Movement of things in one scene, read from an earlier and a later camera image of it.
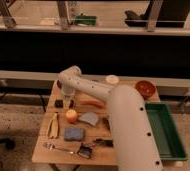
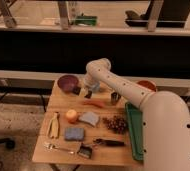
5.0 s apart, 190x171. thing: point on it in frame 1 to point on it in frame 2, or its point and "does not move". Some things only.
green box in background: x=85 y=19 does not move
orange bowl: x=147 y=89 does not move
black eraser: x=58 y=103 to x=88 y=95
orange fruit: x=71 y=116 does not move
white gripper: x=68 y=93 to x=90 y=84
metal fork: x=51 y=146 does not move
